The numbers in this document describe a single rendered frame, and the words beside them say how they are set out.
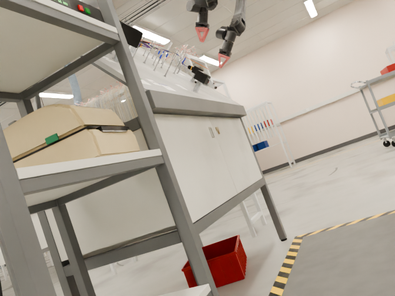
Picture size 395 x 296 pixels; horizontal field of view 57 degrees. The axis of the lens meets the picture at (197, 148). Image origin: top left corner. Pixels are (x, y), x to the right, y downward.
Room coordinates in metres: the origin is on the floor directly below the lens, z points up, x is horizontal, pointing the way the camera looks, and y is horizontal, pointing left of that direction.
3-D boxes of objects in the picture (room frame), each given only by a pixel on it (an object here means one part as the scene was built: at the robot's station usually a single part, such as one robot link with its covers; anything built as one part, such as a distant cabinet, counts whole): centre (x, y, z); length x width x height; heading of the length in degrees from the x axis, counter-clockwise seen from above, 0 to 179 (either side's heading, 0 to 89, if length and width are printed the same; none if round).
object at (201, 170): (1.47, 0.01, 0.60); 0.55 x 0.02 x 0.39; 158
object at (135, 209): (1.83, 0.18, 0.60); 1.17 x 0.58 x 0.40; 158
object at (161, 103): (1.71, -0.12, 0.83); 1.18 x 0.05 x 0.06; 158
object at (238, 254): (2.01, 0.12, 0.07); 0.39 x 0.29 x 0.14; 172
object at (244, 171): (1.97, -0.20, 0.60); 0.55 x 0.03 x 0.39; 158
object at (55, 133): (1.01, 0.33, 0.76); 0.30 x 0.21 x 0.20; 71
